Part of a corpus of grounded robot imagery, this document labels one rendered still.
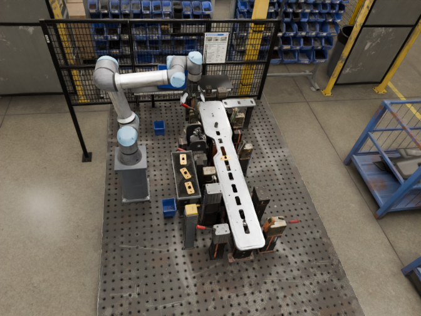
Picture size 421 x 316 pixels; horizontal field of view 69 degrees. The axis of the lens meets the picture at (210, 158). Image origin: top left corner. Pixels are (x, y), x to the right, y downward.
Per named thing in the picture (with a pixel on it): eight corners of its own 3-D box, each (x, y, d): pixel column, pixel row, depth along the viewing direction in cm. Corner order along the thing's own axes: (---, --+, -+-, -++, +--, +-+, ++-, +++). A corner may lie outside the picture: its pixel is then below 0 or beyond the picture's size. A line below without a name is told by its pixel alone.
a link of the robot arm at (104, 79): (86, 81, 152) (183, 71, 153) (89, 69, 159) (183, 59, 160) (94, 100, 161) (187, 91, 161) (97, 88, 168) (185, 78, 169)
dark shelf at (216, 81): (232, 91, 279) (233, 88, 277) (131, 95, 262) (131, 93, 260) (227, 76, 293) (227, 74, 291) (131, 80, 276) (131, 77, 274)
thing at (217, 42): (225, 63, 282) (230, 31, 258) (201, 64, 277) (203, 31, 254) (225, 62, 283) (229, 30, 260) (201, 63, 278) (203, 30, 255)
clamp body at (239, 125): (240, 147, 275) (247, 118, 249) (228, 148, 273) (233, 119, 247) (238, 140, 281) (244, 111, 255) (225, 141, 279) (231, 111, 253)
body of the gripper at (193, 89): (188, 100, 182) (188, 83, 173) (186, 91, 188) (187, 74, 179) (200, 100, 184) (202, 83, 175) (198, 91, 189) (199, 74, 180)
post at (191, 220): (195, 248, 208) (198, 215, 175) (183, 250, 207) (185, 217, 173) (193, 238, 213) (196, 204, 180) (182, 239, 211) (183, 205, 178)
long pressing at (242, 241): (270, 246, 183) (271, 245, 182) (234, 251, 178) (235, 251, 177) (221, 101, 270) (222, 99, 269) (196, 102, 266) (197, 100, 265)
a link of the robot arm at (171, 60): (166, 63, 160) (187, 64, 162) (166, 52, 168) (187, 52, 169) (166, 76, 166) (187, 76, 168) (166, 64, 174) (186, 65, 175)
